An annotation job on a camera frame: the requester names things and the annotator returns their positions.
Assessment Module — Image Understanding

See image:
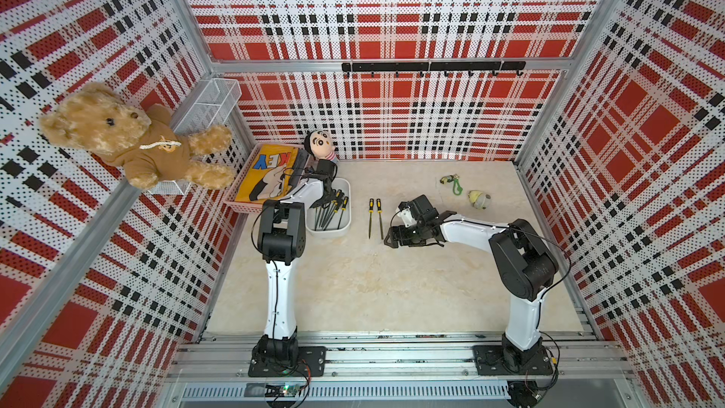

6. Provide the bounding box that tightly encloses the white plastic storage box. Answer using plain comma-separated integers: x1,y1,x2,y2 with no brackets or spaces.
306,179,352,239

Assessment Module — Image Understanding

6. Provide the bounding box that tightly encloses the black yellow file tool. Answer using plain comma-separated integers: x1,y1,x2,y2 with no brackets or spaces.
367,198,375,239

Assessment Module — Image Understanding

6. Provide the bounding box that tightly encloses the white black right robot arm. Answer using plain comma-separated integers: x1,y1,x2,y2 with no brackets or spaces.
383,195,559,352

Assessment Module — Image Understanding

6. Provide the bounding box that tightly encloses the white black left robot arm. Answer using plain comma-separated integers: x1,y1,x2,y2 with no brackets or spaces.
256,160,338,348

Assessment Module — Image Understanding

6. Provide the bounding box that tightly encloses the cartoon boy doll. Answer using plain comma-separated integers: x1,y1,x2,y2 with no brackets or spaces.
303,130,339,164

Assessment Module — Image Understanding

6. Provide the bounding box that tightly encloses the yellow printed cloth bag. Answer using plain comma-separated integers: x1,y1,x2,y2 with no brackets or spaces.
234,144,299,204

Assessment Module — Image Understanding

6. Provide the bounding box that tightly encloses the grey yellow plush ball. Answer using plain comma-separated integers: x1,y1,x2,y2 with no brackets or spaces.
467,190,491,210

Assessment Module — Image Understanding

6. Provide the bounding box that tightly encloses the pink perforated basket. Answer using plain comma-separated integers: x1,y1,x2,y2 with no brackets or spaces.
224,143,310,213

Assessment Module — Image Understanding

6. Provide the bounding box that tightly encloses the green circuit board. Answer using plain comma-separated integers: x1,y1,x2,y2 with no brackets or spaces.
264,383,306,400

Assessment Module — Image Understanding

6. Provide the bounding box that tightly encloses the brown teddy bear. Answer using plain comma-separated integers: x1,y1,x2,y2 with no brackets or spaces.
39,82,235,191

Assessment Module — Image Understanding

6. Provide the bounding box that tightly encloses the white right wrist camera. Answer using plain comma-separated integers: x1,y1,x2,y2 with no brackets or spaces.
396,208,417,229

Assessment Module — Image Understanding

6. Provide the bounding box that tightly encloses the green camouflage keychain toy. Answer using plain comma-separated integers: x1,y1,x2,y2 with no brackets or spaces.
439,174,464,196

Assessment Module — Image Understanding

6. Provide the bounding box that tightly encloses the clear wall-mounted basket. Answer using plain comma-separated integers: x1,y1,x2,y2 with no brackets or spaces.
171,77,248,171

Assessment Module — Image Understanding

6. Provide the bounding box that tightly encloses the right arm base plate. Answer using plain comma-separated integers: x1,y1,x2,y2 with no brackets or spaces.
472,334,554,376

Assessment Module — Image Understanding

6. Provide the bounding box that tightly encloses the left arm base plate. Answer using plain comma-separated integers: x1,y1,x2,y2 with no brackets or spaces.
247,334,328,378

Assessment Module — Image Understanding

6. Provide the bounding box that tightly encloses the black wall hook rail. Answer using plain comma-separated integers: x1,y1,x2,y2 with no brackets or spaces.
341,60,527,75

